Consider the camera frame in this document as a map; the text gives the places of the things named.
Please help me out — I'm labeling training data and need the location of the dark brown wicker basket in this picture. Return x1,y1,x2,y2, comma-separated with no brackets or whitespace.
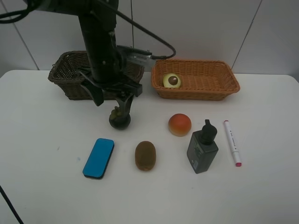
48,51,144,100

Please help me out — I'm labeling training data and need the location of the black cable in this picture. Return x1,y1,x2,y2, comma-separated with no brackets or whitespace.
0,0,177,60

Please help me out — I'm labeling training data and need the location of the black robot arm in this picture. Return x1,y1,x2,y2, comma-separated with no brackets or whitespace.
26,0,142,130

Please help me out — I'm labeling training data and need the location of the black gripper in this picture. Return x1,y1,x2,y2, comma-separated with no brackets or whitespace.
78,70,142,115

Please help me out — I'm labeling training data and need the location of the orange peach fruit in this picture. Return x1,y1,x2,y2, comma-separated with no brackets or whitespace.
168,113,192,137

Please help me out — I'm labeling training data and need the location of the brown kiwi fruit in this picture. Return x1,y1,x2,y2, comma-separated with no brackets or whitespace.
135,141,157,171

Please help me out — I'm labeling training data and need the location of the white marker with pink caps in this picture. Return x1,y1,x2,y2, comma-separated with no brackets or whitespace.
224,120,242,167

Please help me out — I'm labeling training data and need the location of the halved avocado with pit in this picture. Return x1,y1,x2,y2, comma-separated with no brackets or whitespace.
163,73,181,88

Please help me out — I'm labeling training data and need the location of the black pump bottle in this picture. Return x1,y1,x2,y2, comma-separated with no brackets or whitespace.
187,119,219,174

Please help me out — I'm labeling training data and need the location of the orange wicker basket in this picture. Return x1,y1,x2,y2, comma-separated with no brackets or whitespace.
151,59,240,101

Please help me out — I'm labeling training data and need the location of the blue whiteboard eraser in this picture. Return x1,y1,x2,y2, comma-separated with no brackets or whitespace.
83,138,114,179

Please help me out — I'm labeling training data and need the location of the dark purple mangosteen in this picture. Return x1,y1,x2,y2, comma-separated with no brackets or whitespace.
109,106,131,130

